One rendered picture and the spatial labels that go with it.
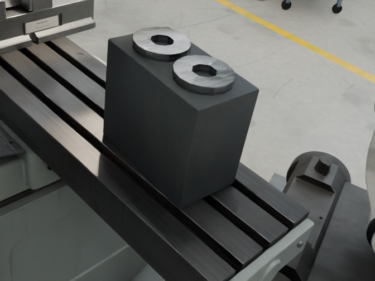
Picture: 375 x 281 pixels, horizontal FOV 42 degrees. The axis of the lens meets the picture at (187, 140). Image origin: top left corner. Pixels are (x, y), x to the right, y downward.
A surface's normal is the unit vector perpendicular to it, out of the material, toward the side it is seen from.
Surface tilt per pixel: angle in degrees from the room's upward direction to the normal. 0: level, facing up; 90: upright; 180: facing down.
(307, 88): 0
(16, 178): 90
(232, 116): 90
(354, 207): 0
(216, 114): 90
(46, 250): 90
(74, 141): 0
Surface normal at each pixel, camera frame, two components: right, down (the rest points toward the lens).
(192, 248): 0.15, -0.78
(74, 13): 0.73, 0.50
